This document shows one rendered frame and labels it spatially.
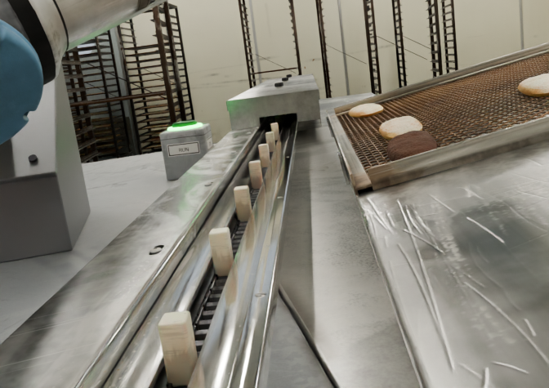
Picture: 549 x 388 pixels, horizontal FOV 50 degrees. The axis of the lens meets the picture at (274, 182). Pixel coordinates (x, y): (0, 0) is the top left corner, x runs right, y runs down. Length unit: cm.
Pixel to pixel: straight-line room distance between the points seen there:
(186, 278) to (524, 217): 21
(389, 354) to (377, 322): 4
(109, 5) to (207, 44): 729
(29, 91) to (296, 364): 28
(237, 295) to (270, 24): 740
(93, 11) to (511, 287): 39
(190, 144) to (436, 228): 66
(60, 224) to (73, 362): 36
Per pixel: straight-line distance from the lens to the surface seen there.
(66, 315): 34
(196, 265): 41
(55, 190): 62
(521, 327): 19
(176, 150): 92
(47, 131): 65
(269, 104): 114
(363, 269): 45
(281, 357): 34
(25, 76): 46
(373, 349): 33
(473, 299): 22
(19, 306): 50
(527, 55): 93
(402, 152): 44
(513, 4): 812
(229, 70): 775
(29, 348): 31
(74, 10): 50
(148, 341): 31
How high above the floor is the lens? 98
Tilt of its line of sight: 11 degrees down
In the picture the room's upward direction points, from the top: 7 degrees counter-clockwise
